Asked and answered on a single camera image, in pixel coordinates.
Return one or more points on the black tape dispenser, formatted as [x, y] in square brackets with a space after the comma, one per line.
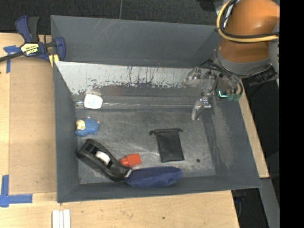
[95, 158]

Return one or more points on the grey metal bin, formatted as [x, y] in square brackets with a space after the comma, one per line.
[142, 46]

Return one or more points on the white rounded case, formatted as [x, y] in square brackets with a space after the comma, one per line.
[93, 101]

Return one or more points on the blue toy animal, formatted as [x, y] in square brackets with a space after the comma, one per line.
[89, 127]

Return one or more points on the red-orange small block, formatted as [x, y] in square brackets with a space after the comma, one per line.
[131, 160]

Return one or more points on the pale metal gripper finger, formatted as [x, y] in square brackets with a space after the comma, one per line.
[199, 108]
[196, 76]

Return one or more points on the dark blue cloth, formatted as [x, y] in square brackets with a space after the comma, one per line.
[154, 177]

